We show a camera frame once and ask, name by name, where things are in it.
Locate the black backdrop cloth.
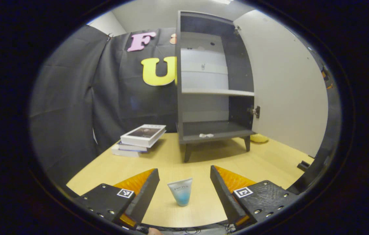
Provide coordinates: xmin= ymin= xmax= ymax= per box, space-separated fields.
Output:
xmin=29 ymin=24 xmax=342 ymax=196

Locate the plain white book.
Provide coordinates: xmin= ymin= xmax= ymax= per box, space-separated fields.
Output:
xmin=111 ymin=144 xmax=141 ymax=158

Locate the yellow bun toy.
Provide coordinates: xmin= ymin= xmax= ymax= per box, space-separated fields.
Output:
xmin=250 ymin=133 xmax=269 ymax=143

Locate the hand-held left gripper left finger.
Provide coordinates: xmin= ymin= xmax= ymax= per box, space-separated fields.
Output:
xmin=78 ymin=168 xmax=160 ymax=229

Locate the white book with dark photo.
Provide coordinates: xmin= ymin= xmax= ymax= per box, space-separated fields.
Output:
xmin=120 ymin=124 xmax=167 ymax=148

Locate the grey cabinet shelf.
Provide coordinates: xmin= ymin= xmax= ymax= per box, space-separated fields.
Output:
xmin=181 ymin=87 xmax=255 ymax=97

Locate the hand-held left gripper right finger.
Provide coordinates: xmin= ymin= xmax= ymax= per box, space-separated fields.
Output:
xmin=210 ymin=165 xmax=302 ymax=230

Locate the dark grey cabinet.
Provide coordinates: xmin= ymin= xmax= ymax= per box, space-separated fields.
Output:
xmin=175 ymin=10 xmax=261 ymax=163

